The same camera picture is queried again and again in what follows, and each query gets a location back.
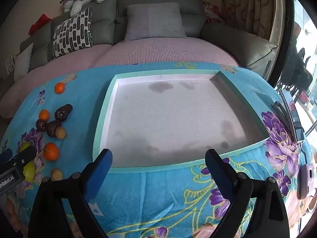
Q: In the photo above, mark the pink crumpled cloth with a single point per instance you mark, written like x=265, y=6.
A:
x=211, y=12

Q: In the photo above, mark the pink sofa seat cover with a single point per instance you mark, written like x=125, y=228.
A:
x=49, y=72
x=161, y=52

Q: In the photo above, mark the red plastic bag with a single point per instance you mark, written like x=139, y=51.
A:
x=39, y=23

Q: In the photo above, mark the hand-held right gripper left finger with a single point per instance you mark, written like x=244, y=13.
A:
x=101, y=168

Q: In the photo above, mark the blue floral blanket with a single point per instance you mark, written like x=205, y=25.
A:
x=148, y=203

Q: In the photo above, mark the purple compact camera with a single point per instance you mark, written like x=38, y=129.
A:
x=307, y=181

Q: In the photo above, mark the brown longan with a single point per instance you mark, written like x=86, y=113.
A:
x=60, y=132
x=45, y=179
x=56, y=174

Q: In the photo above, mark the purple pillow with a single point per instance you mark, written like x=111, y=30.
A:
x=153, y=22

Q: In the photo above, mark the beige patterned curtain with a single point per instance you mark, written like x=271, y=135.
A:
x=247, y=5

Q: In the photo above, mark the light grey pillow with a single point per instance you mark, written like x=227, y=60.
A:
x=23, y=62

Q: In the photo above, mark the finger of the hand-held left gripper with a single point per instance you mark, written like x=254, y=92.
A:
x=6, y=155
x=23, y=159

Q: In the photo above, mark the black outdoor chair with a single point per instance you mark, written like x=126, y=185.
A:
x=302, y=69

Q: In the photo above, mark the white printed bag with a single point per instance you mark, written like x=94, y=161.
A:
x=11, y=63

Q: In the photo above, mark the teal foam tray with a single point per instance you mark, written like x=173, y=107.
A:
x=173, y=109

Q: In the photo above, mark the orange mandarin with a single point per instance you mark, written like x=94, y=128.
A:
x=51, y=151
x=59, y=88
x=44, y=115

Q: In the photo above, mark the dark brown dried date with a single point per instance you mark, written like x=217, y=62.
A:
x=41, y=125
x=53, y=129
x=63, y=111

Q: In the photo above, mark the black and white patterned pillow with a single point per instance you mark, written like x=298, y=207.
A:
x=71, y=34

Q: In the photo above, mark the smartphone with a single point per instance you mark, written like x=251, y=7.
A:
x=293, y=119

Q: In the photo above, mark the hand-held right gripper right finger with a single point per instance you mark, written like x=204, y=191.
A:
x=218, y=171

